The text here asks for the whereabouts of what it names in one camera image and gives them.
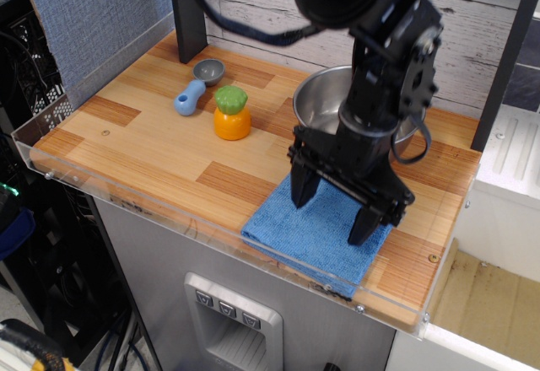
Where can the blue grey toy scoop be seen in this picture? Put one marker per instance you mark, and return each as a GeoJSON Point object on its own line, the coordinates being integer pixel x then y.
{"type": "Point", "coordinates": [206, 73]}

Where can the grey toy fridge cabinet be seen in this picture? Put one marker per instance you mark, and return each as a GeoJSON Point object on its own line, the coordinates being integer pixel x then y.
{"type": "Point", "coordinates": [155, 254]}

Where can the dark left post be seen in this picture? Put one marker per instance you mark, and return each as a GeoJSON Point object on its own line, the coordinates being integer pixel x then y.
{"type": "Point", "coordinates": [190, 28]}

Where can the dark post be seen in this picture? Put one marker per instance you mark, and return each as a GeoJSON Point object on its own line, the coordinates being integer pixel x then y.
{"type": "Point", "coordinates": [190, 28]}
{"type": "Point", "coordinates": [518, 32]}

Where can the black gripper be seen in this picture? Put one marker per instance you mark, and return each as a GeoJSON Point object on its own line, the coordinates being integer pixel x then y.
{"type": "Point", "coordinates": [358, 161]}

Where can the steel bowl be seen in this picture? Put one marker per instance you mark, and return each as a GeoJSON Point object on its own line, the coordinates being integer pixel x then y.
{"type": "Point", "coordinates": [318, 98]}

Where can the black crate rack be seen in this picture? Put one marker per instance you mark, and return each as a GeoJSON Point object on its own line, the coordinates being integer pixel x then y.
{"type": "Point", "coordinates": [56, 264]}

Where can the dark right post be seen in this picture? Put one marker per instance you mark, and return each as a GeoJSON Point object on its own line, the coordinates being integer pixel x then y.
{"type": "Point", "coordinates": [518, 32]}

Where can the yellow object bottom left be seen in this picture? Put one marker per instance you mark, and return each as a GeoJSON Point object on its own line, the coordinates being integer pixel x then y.
{"type": "Point", "coordinates": [52, 363]}

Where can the clear acrylic guard rail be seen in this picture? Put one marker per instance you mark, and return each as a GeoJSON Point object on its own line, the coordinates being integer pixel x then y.
{"type": "Point", "coordinates": [128, 147]}

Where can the silver dispenser panel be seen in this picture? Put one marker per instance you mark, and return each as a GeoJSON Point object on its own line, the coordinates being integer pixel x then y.
{"type": "Point", "coordinates": [233, 331]}

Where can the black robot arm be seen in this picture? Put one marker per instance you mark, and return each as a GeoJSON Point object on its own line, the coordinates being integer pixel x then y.
{"type": "Point", "coordinates": [395, 43]}

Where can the orange toy carrot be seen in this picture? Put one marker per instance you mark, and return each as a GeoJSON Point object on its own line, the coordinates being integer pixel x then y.
{"type": "Point", "coordinates": [232, 119]}

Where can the blue cloth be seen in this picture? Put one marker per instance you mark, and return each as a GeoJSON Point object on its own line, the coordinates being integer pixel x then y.
{"type": "Point", "coordinates": [313, 239]}

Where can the white toy sink unit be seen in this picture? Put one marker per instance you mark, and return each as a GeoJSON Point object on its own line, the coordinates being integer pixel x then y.
{"type": "Point", "coordinates": [484, 312]}

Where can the blue fabric panel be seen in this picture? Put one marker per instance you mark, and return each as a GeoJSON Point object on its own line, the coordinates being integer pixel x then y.
{"type": "Point", "coordinates": [93, 41]}

